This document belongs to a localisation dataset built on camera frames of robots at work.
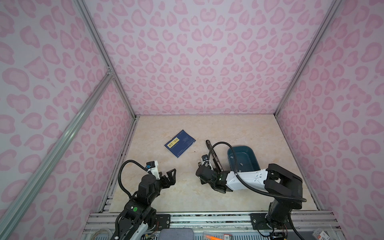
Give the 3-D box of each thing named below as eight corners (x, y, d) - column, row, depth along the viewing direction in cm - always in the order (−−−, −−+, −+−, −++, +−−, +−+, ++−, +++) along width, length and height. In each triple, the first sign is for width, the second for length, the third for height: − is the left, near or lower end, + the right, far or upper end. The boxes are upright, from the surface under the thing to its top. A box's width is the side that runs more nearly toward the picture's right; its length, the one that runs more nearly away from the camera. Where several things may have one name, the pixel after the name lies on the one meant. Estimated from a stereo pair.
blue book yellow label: (164, 147, 104) (164, 145, 102) (183, 131, 113) (182, 129, 111) (178, 158, 99) (177, 156, 97) (196, 141, 107) (196, 138, 105)
